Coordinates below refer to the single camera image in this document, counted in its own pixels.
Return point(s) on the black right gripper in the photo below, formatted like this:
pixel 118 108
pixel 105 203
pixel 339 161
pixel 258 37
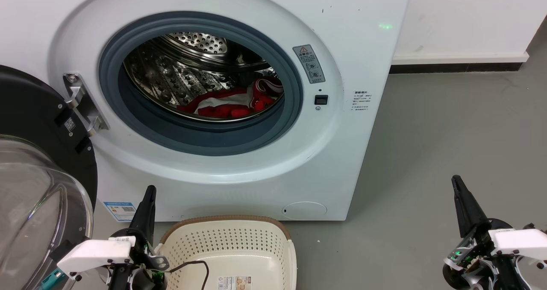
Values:
pixel 478 264

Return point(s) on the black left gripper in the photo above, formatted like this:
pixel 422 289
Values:
pixel 141 277

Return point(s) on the red and white garment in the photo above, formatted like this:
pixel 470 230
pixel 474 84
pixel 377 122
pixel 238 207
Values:
pixel 222 110

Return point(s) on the white printed product label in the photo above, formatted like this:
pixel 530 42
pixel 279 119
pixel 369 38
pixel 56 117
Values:
pixel 234 283

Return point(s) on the cream perforated laundry basket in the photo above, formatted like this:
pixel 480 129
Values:
pixel 256 260

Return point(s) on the stainless steel washing machine drum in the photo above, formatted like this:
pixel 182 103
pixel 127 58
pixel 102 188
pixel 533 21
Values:
pixel 171 76

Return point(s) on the washing machine door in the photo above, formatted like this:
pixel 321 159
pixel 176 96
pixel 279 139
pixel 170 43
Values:
pixel 25 110

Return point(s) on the blue energy label sticker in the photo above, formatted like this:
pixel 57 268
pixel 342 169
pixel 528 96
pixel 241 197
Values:
pixel 120 211

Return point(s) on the grey rubber door gasket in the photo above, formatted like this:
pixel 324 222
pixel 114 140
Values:
pixel 192 140

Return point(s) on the QR code sticker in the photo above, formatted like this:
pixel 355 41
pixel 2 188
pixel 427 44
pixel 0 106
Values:
pixel 70 124

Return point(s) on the metal door hinge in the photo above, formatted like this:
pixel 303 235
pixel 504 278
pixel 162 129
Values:
pixel 81 102

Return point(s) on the white front-load washing machine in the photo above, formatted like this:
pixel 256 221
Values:
pixel 342 153

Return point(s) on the printed text notice sticker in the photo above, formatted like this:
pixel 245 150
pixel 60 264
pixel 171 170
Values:
pixel 362 101

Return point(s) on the round white filter cover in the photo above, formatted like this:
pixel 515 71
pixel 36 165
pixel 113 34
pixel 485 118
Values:
pixel 304 211

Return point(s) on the black door latch slot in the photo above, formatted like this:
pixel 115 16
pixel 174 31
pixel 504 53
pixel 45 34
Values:
pixel 321 99

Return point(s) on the grey warning sticker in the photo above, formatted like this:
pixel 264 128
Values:
pixel 308 63

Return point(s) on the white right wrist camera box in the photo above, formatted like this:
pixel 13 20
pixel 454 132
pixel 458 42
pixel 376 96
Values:
pixel 521 241

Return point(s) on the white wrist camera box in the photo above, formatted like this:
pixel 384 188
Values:
pixel 96 252
pixel 521 241

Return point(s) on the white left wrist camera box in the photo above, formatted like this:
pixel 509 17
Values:
pixel 96 252

